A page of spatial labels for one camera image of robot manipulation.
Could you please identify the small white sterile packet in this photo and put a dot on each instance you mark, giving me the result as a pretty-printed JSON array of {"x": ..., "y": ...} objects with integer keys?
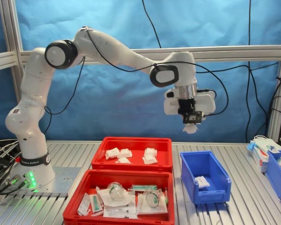
[{"x": 84, "y": 204}]

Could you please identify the aluminium frame post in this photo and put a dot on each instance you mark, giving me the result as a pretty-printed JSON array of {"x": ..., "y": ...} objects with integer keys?
[{"x": 8, "y": 23}]

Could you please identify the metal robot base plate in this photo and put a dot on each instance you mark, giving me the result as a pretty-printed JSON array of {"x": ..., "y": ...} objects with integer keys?
[{"x": 61, "y": 181}]

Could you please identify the short aluminium frame rail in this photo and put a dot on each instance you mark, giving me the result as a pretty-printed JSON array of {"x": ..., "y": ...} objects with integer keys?
[{"x": 2, "y": 61}]

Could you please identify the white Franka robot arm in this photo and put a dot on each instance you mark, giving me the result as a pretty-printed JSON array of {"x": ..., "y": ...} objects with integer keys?
[{"x": 25, "y": 117}]

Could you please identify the blue plastic bin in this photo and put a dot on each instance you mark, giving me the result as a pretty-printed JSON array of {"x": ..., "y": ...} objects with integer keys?
[
  {"x": 189, "y": 168},
  {"x": 275, "y": 174}
]

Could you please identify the blue backdrop cloth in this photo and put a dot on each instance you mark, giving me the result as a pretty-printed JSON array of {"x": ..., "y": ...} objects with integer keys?
[{"x": 131, "y": 105}]

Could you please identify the white face mask carton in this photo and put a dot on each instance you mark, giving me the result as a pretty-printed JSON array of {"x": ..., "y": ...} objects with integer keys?
[{"x": 259, "y": 158}]

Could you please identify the red plastic crate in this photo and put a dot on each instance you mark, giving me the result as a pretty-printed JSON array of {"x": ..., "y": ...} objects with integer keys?
[
  {"x": 133, "y": 143},
  {"x": 91, "y": 178}
]

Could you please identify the white bandage pack printed label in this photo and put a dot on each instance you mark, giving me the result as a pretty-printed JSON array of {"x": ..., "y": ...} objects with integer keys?
[
  {"x": 112, "y": 153},
  {"x": 202, "y": 182}
]

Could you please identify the pile of blue face masks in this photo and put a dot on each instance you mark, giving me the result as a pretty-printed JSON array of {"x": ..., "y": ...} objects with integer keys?
[{"x": 265, "y": 142}]

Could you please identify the flat packet with black parts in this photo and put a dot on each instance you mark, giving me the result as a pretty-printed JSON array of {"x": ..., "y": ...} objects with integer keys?
[{"x": 119, "y": 212}]

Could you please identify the packaged clear oxygen mask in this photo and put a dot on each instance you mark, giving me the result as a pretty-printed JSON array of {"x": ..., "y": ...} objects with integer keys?
[
  {"x": 152, "y": 199},
  {"x": 114, "y": 191}
]

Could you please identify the packaged green syringe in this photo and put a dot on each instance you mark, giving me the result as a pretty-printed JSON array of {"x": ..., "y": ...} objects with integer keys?
[{"x": 144, "y": 187}]

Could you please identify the green white syringe packet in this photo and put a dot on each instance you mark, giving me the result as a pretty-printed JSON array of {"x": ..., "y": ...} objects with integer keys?
[{"x": 95, "y": 203}]

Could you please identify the long aluminium frame bar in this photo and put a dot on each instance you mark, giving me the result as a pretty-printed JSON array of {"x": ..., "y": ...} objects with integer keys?
[{"x": 236, "y": 52}]

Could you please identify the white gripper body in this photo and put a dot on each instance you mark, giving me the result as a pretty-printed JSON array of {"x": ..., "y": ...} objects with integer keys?
[{"x": 207, "y": 103}]

